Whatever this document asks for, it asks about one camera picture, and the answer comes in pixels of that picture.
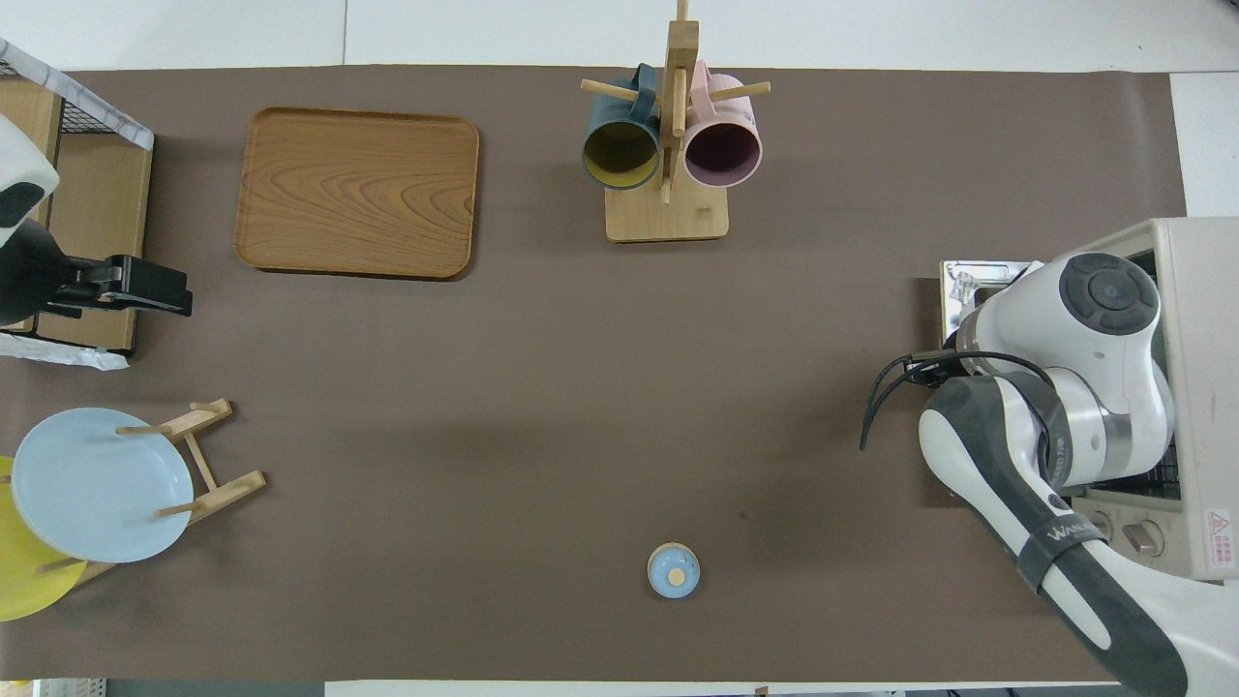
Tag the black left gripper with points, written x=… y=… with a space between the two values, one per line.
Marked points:
x=29 y=281

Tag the beige toaster oven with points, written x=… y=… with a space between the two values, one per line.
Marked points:
x=1205 y=387

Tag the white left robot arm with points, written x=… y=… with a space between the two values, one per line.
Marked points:
x=19 y=165

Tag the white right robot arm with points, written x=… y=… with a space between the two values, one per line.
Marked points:
x=1084 y=407

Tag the light blue plate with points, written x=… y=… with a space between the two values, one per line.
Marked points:
x=97 y=484

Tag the wooden plate rack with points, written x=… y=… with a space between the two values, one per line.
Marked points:
x=227 y=489

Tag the wooden serving tray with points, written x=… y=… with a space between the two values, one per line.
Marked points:
x=358 y=194

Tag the yellow plate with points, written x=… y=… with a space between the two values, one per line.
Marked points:
x=24 y=581

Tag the brown table mat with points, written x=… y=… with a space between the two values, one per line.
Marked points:
x=484 y=407

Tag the dark teal mug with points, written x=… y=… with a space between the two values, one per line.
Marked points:
x=619 y=155

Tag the wooden mug rack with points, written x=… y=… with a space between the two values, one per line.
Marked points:
x=668 y=218

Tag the pink mug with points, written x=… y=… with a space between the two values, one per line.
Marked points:
x=721 y=150

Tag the blue call bell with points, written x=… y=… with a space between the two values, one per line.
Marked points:
x=673 y=571

